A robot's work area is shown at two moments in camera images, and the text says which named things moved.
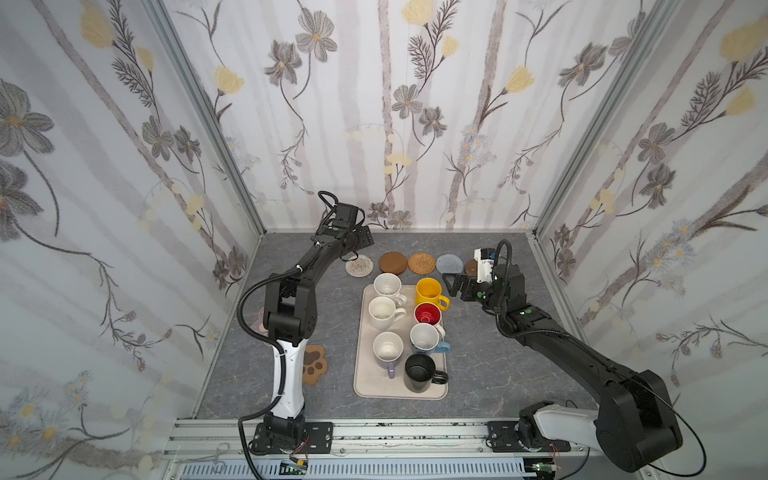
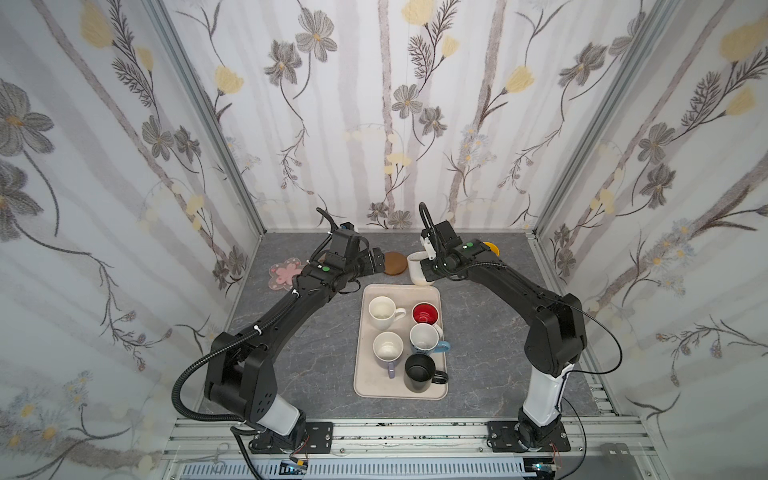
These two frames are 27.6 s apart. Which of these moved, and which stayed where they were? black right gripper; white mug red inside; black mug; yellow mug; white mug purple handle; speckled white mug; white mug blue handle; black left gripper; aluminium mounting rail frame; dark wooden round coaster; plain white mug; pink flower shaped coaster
Moved: speckled white mug; pink flower shaped coaster; black right gripper; black left gripper; yellow mug
Stayed: white mug blue handle; black mug; white mug red inside; dark wooden round coaster; white mug purple handle; aluminium mounting rail frame; plain white mug
